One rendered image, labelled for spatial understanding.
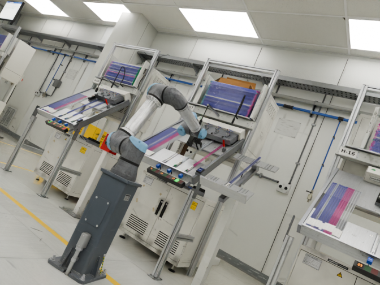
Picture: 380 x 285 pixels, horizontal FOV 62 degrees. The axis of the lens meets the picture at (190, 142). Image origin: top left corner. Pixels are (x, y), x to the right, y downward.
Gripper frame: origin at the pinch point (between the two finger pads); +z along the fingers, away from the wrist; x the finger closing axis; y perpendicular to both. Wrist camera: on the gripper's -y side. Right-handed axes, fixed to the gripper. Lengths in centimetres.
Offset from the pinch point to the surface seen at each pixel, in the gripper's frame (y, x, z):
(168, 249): -75, -25, 17
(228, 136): 25.5, -12.2, 2.2
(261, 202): 75, -8, 156
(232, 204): -31, -51, 3
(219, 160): -1.8, -21.0, 1.0
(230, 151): 14.7, -21.0, 6.1
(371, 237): -18, -131, -4
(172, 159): -21.3, 8.6, -5.4
